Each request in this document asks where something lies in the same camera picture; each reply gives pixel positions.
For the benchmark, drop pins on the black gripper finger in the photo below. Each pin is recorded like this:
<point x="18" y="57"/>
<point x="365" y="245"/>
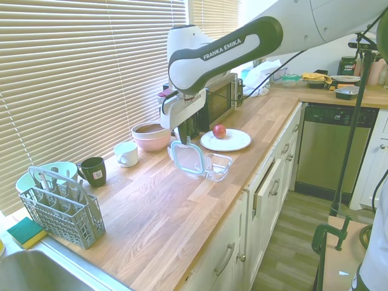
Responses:
<point x="190" y="128"/>
<point x="182" y="133"/>

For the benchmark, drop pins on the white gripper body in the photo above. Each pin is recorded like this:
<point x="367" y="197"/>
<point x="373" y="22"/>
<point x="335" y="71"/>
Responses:
<point x="182" y="110"/>

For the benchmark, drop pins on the clear lid with teal seal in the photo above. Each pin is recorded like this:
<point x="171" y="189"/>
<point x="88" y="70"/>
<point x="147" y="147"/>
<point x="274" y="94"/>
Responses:
<point x="188" y="160"/>

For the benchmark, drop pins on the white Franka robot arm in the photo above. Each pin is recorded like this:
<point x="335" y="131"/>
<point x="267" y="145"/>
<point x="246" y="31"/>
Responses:
<point x="212" y="54"/>

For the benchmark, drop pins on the clear glass food container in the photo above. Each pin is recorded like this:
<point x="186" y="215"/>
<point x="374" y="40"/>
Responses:
<point x="222" y="173"/>

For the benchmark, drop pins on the container with teal lid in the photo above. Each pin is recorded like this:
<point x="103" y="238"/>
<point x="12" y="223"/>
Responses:
<point x="291" y="80"/>

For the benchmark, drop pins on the black foil food container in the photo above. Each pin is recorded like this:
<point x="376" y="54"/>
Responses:
<point x="347" y="92"/>

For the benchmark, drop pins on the plate with food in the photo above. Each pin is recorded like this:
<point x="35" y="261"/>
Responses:
<point x="345" y="78"/>

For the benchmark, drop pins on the red apple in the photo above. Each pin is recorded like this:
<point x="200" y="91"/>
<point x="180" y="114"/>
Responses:
<point x="219" y="131"/>

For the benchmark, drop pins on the pink bowl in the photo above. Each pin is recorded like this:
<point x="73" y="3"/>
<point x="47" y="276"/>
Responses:
<point x="151" y="142"/>

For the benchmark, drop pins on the black steel toaster oven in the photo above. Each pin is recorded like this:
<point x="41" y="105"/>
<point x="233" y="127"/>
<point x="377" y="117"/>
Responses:
<point x="221" y="103"/>

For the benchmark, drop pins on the white round plate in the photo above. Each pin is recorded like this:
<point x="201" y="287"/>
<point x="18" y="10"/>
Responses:
<point x="235" y="141"/>

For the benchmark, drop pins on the white mug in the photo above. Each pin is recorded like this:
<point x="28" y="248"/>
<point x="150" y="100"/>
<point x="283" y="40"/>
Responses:
<point x="127" y="154"/>

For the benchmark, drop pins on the white plastic bag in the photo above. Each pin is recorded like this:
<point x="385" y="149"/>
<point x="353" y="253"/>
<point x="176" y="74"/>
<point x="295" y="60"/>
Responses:
<point x="257" y="72"/>

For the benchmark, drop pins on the black mug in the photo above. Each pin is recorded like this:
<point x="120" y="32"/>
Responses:
<point x="96" y="174"/>

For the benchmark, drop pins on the narrow beige window blind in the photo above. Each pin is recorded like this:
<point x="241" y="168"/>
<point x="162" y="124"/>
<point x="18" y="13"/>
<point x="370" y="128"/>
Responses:
<point x="218" y="15"/>

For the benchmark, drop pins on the silver cabinet knob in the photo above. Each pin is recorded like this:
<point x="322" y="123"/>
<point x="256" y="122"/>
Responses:
<point x="241" y="257"/>
<point x="289" y="157"/>

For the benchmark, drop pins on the white base cabinet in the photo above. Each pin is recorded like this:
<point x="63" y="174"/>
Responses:
<point x="230" y="230"/>

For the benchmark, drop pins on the wide beige window blind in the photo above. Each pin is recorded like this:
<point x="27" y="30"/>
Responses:
<point x="75" y="75"/>

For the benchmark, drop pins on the mint green bowl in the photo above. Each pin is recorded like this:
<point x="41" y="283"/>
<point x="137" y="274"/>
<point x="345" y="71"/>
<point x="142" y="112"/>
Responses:
<point x="57" y="169"/>

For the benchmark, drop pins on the black tray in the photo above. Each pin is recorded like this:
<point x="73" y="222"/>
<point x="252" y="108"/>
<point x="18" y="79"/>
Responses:
<point x="318" y="85"/>

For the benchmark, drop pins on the yellow cloth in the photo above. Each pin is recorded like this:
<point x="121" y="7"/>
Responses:
<point x="315" y="76"/>

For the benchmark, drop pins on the stainless steel dishwasher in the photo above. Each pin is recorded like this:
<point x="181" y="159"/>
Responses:
<point x="327" y="151"/>

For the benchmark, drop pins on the gray plastic cutlery basket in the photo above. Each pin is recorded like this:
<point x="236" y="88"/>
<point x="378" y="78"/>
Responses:
<point x="60" y="221"/>

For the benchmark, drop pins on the green metal clamp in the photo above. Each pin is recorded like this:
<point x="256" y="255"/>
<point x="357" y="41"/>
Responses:
<point x="318" y="239"/>

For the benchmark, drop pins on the dark green supplement tub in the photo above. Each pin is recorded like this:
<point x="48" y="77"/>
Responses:
<point x="348" y="65"/>

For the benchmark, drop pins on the white tall cabinet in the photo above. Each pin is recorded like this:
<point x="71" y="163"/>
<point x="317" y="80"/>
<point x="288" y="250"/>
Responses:
<point x="368" y="157"/>

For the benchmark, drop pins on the green and yellow sponge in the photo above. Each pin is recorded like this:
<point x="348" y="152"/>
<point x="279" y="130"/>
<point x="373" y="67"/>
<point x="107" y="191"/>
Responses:
<point x="25" y="232"/>

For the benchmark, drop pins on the pale pink bottle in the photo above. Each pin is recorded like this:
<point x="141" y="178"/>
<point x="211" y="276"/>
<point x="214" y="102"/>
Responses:
<point x="377" y="72"/>

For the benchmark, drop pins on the wooden robot mounting table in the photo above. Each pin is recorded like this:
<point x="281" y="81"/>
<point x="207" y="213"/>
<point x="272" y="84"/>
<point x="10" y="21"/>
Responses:
<point x="342" y="266"/>

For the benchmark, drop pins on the stainless steel sink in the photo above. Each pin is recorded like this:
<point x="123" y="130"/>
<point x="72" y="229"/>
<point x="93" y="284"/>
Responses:
<point x="30" y="272"/>

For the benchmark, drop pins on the black camera stand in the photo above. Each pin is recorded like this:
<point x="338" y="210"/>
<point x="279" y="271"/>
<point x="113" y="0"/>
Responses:
<point x="348" y="151"/>

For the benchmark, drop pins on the silver camera on stand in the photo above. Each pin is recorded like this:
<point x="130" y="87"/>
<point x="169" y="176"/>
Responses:
<point x="353" y="44"/>

